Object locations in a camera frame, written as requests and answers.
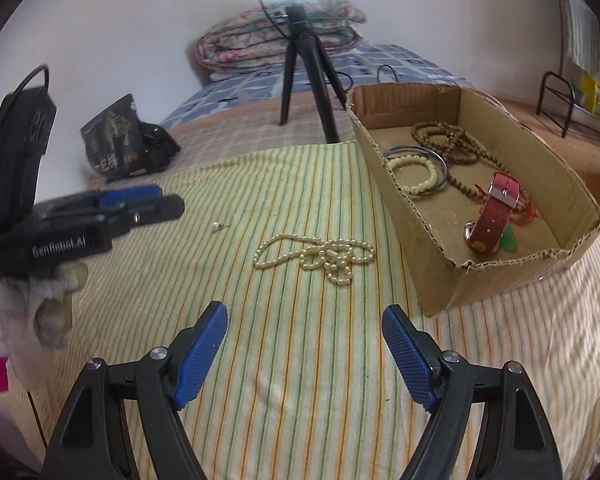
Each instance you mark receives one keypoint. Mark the yellow crate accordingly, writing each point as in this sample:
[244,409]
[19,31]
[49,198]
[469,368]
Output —
[595,95]

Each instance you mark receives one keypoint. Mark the black pouch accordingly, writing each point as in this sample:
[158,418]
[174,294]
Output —
[160,145]

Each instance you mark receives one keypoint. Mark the black tripod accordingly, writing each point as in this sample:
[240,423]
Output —
[300,30]

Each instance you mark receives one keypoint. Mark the yellow striped blanket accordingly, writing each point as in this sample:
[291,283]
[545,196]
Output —
[305,360]

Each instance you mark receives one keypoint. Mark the person's left hand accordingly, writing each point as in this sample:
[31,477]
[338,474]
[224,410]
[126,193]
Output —
[55,320]

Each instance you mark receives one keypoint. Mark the black printed packet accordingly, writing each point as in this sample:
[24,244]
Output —
[112,135]

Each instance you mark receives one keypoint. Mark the blue patterned bed sheet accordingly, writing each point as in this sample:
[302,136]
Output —
[250,95]

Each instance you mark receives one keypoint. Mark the small pearl earring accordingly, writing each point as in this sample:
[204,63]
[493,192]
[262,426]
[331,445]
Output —
[216,227]

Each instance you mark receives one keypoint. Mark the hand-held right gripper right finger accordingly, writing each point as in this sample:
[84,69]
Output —
[410,355]

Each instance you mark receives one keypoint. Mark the black metal clothes rack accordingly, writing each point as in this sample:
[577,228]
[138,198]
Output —
[550,77]

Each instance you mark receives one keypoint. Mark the floral folded quilt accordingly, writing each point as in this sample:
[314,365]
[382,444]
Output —
[230,45]

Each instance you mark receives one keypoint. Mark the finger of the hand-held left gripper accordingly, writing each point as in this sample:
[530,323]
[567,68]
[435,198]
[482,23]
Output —
[130,194]
[155,208]

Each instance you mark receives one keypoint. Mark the striped hanging towel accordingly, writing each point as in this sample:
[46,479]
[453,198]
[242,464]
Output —
[582,30]

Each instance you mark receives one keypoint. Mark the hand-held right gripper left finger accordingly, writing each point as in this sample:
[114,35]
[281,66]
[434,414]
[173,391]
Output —
[202,350]

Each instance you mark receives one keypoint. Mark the pink checked bed sheet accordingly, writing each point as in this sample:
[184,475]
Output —
[220,140]

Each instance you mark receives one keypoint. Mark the cardboard box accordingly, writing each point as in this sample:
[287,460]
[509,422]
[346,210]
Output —
[480,285]

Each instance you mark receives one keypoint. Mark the dark thin bangle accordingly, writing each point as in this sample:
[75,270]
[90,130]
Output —
[444,172]

